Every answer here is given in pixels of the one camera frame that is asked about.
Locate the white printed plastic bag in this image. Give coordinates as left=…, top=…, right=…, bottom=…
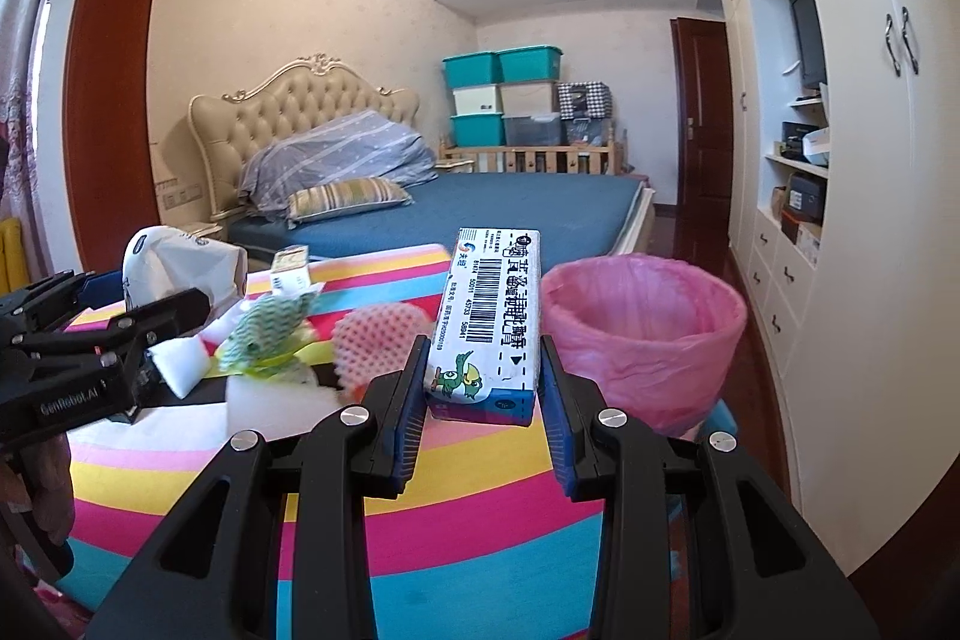
left=122, top=226, right=247, bottom=319

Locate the white foam block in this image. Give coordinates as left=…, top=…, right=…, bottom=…
left=224, top=375, right=352, bottom=442

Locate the green chevron cloth wad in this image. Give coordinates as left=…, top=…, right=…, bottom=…
left=215, top=289, right=317, bottom=380

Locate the small beige carton box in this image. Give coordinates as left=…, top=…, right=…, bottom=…
left=270, top=245, right=313, bottom=298

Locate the white pink foam fruit net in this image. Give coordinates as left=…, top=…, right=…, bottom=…
left=332, top=302, right=433, bottom=401

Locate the white green printed carton box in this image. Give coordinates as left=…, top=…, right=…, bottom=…
left=423, top=227, right=542, bottom=427

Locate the pink lined trash bin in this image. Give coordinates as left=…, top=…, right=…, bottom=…
left=540, top=253, right=748, bottom=437

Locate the person left hand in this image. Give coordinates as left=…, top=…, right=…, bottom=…
left=2, top=435, right=75, bottom=544

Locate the cream bedside table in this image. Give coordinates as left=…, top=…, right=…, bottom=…
left=181, top=223, right=224, bottom=241

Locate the colourful striped table cloth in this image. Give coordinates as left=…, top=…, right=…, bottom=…
left=55, top=242, right=740, bottom=640

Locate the striped yellow pillow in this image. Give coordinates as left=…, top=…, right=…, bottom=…
left=286, top=177, right=413, bottom=226

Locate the grey striped duvet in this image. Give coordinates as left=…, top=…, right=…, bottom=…
left=238, top=109, right=438, bottom=214

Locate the beige tufted headboard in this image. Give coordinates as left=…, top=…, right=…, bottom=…
left=185, top=53, right=420, bottom=223

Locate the bed with blue sheet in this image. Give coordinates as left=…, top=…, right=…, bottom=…
left=226, top=172, right=654, bottom=269

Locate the dark red door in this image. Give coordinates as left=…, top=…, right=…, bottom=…
left=670, top=18, right=734, bottom=276

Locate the teal storage box bottom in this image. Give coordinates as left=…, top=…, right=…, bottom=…
left=451, top=112, right=505, bottom=148

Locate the teal storage box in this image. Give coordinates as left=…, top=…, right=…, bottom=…
left=443, top=50, right=503, bottom=91
left=451, top=112, right=505, bottom=148
left=498, top=44, right=563, bottom=83

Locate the grey storage box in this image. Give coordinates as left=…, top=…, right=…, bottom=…
left=503, top=112, right=563, bottom=146

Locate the white storage box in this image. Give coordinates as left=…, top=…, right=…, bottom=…
left=452, top=85, right=501, bottom=115

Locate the checked black white bag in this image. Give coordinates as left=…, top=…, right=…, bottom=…
left=558, top=81, right=613, bottom=120

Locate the teal storage box top left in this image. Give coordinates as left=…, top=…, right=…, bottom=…
left=443, top=50, right=503, bottom=91

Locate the black television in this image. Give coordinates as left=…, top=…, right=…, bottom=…
left=789, top=0, right=827, bottom=89

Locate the beige storage box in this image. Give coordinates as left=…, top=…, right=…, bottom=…
left=500, top=81, right=558, bottom=117

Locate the teal storage box top right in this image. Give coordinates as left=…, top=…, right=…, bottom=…
left=498, top=44, right=563, bottom=83

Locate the white built-in wardrobe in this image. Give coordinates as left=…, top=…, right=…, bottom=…
left=722, top=0, right=958, bottom=571

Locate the wooden crib rail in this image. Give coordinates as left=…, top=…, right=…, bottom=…
left=438, top=138, right=628, bottom=175

